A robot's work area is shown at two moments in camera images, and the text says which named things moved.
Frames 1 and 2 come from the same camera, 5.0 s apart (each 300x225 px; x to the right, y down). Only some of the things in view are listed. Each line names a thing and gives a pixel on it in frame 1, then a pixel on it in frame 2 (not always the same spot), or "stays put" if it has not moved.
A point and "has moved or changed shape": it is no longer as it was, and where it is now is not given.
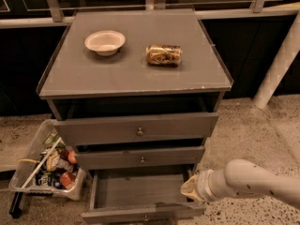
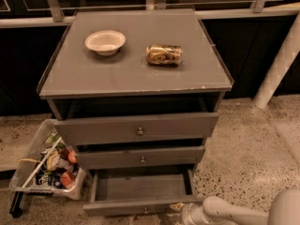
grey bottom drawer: (142, 196) has moved or changed shape
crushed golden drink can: (163, 55) stays put
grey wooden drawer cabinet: (134, 94) stays put
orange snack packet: (67, 180) stays put
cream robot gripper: (202, 185) → (189, 212)
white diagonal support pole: (285, 57) stays put
